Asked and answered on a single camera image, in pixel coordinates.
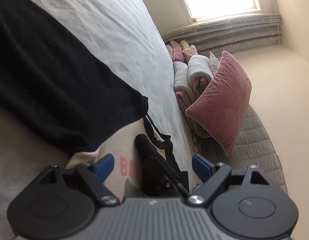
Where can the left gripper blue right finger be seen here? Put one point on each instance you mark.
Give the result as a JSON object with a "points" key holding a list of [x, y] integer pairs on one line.
{"points": [[213, 177]]}

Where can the pink velvet pillow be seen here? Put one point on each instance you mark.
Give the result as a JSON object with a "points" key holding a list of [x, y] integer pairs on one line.
{"points": [[223, 105]]}

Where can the folded grey pink quilt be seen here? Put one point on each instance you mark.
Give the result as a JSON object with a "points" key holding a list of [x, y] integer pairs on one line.
{"points": [[192, 78]]}

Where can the beige black bear sweatshirt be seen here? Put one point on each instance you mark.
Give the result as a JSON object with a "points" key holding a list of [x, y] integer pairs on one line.
{"points": [[62, 93]]}

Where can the small pink pillow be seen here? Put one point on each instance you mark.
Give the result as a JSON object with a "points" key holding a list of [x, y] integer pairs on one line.
{"points": [[179, 53]]}

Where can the grey quilted headboard cover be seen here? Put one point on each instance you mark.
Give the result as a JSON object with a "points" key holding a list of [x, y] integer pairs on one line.
{"points": [[253, 147]]}

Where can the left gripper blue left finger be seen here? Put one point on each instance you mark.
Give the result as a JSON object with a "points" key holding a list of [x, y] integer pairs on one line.
{"points": [[91, 180]]}

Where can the grey patterned curtain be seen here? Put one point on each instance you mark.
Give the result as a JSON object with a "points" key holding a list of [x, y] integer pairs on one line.
{"points": [[230, 34]]}

